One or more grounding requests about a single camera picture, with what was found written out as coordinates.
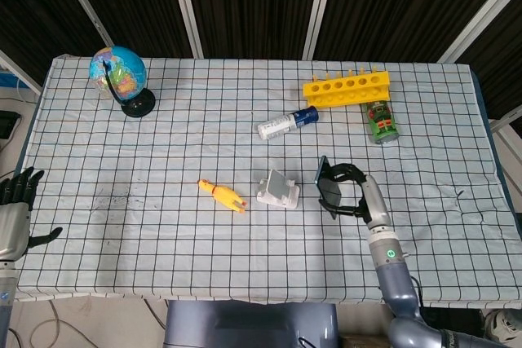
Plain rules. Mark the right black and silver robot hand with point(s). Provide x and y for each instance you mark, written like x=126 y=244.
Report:
x=374 y=201

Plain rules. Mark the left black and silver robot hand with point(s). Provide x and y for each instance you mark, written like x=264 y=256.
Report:
x=14 y=217

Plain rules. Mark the black smartphone with blue edge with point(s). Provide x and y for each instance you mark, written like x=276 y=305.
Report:
x=330 y=193

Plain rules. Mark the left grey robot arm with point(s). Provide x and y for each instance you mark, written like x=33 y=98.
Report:
x=7 y=303

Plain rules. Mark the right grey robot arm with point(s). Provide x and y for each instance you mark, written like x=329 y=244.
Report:
x=393 y=278

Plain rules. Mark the white plastic holder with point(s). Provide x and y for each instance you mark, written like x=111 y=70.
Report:
x=277 y=190

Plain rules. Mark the small desk globe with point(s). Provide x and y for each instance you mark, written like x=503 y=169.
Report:
x=122 y=71

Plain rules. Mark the green printed cylindrical can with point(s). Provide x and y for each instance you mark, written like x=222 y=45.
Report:
x=381 y=124

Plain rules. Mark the black box on floor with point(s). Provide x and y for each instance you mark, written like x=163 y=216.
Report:
x=7 y=124

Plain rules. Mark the yellow test tube rack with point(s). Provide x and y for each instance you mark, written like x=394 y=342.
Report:
x=346 y=98

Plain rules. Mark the white bottle with blue cap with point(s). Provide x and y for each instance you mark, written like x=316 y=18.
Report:
x=281 y=124

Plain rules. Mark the yellow rubber chicken toy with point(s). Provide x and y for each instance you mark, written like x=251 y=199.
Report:
x=224 y=196

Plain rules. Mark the white black-checkered tablecloth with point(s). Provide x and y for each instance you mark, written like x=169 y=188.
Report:
x=163 y=242

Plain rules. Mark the grey-blue robot torso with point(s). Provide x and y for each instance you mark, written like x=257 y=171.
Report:
x=249 y=325

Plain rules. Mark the white and black shoe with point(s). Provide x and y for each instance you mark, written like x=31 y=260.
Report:
x=503 y=325

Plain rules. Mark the white partition post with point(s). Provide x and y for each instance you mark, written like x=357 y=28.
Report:
x=185 y=5
x=83 y=1
x=20 y=73
x=320 y=5
x=481 y=10

